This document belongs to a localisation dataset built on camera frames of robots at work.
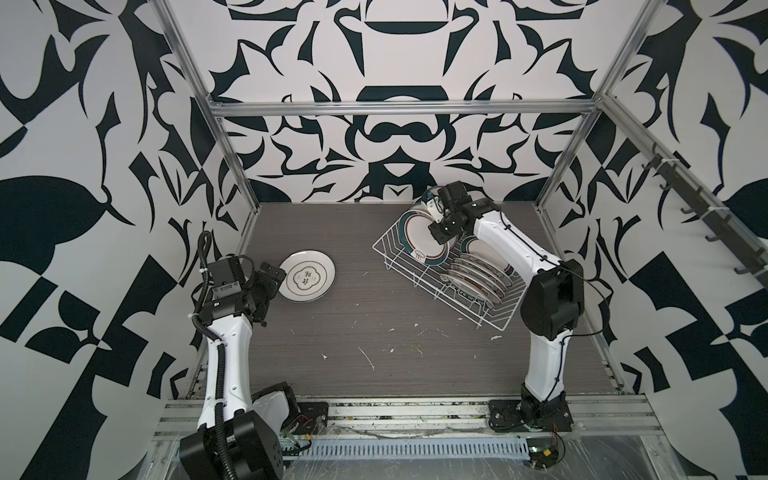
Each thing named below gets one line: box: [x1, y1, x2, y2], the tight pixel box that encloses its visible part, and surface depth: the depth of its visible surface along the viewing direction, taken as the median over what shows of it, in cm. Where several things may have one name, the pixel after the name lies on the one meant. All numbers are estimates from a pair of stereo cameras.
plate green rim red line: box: [398, 210, 458, 267], surface depth 101 cm
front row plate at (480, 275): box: [447, 262, 513, 297], surface depth 85 cm
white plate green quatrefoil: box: [278, 250, 336, 303], surface depth 101 cm
